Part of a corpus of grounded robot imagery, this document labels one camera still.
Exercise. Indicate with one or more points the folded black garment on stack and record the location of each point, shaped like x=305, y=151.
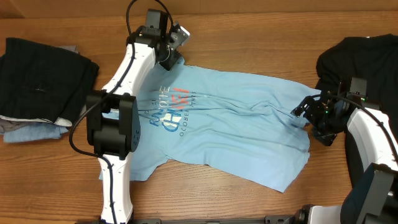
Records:
x=44, y=83

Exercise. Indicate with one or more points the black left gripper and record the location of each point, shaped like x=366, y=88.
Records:
x=170, y=63

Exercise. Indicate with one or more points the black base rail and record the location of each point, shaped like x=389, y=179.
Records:
x=269, y=219

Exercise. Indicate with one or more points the folded blue garment under stack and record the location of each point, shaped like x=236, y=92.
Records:
x=35, y=132

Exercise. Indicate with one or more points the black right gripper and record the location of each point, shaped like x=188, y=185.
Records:
x=329, y=135

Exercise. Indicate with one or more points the light blue printed t-shirt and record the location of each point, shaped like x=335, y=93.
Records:
x=239, y=123

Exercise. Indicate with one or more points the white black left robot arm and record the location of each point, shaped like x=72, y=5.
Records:
x=112, y=123

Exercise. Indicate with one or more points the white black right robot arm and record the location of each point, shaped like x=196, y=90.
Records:
x=371, y=155

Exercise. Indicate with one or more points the black unfolded shirt pile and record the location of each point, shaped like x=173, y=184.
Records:
x=373, y=59

